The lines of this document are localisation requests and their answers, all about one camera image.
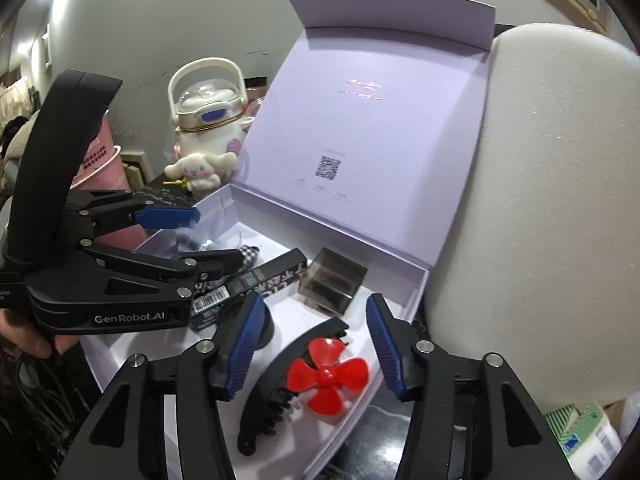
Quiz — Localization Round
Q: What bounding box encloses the black white gingham scrunchie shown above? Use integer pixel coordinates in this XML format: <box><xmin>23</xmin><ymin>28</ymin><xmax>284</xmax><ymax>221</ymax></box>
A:
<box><xmin>199</xmin><ymin>242</ymin><xmax>262</xmax><ymax>291</ymax></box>

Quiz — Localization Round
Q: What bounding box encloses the red plastic fan propeller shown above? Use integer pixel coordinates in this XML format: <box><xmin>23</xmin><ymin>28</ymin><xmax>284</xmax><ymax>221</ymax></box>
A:
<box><xmin>285</xmin><ymin>337</ymin><xmax>369</xmax><ymax>417</ymax></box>

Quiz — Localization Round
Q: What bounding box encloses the person's hand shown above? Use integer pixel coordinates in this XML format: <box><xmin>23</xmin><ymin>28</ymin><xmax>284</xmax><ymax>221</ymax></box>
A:
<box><xmin>1</xmin><ymin>309</ymin><xmax>79</xmax><ymax>359</ymax></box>

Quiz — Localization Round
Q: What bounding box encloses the black rectangular cosmetic box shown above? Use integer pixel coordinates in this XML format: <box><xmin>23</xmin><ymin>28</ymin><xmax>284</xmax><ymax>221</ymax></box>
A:
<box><xmin>189</xmin><ymin>248</ymin><xmax>307</xmax><ymax>332</ymax></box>

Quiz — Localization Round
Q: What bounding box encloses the upper pink paper cup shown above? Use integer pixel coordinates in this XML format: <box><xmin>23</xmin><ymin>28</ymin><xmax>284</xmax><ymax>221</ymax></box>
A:
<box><xmin>72</xmin><ymin>113</ymin><xmax>115</xmax><ymax>188</ymax></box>

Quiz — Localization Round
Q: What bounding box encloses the green white medicine box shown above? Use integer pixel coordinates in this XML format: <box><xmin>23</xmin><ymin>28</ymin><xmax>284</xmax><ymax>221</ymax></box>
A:
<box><xmin>544</xmin><ymin>401</ymin><xmax>623</xmax><ymax>480</ymax></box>

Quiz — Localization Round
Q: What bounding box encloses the dark translucent cube box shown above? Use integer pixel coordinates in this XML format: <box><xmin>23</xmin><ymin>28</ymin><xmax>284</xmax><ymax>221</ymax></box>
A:
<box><xmin>298</xmin><ymin>247</ymin><xmax>368</xmax><ymax>316</ymax></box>

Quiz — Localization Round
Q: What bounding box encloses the cream cartoon dog bottle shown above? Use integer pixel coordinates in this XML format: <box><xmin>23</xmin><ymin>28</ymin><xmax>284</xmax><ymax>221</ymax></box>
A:
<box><xmin>164</xmin><ymin>58</ymin><xmax>255</xmax><ymax>200</ymax></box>

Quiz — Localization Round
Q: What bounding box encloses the white foam chair back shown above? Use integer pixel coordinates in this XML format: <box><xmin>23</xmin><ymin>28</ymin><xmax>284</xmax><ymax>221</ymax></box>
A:
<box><xmin>425</xmin><ymin>24</ymin><xmax>639</xmax><ymax>411</ymax></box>

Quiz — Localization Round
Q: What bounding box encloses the lavender gift box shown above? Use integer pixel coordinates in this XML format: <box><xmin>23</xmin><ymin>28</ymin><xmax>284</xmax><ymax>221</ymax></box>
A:
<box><xmin>79</xmin><ymin>0</ymin><xmax>498</xmax><ymax>480</ymax></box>

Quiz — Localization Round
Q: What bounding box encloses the black ring band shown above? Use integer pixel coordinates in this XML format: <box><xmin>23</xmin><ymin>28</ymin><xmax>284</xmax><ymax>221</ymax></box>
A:
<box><xmin>218</xmin><ymin>299</ymin><xmax>274</xmax><ymax>350</ymax></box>

